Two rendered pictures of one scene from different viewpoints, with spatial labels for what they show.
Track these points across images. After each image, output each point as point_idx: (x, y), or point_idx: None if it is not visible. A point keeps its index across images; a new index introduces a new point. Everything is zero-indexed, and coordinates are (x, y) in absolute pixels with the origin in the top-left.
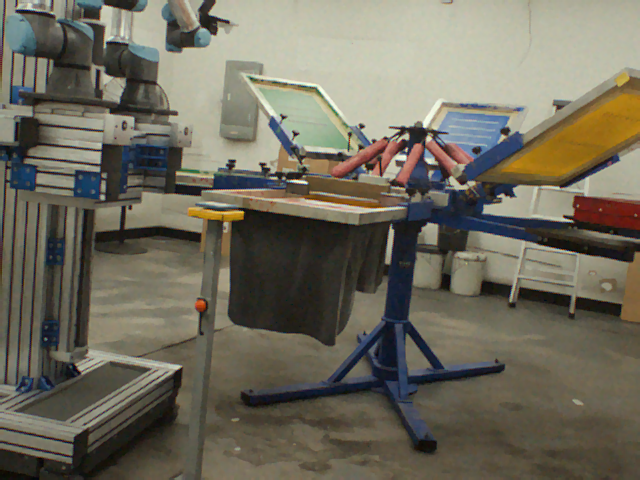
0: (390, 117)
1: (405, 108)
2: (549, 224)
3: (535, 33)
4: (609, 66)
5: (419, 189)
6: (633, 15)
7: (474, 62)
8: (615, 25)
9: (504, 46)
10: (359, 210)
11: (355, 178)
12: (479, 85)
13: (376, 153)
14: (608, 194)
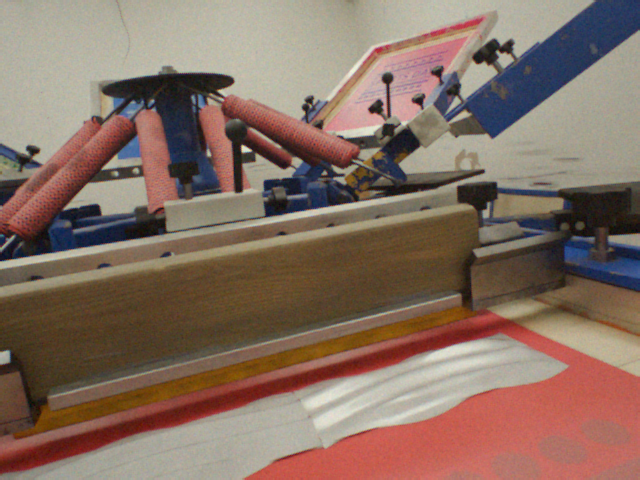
0: None
1: (5, 128)
2: None
3: (130, 26)
4: (212, 52)
5: (476, 192)
6: (219, 0)
7: (73, 64)
8: (206, 11)
9: (101, 43)
10: (487, 401)
11: (149, 222)
12: (87, 88)
13: (112, 148)
14: (245, 169)
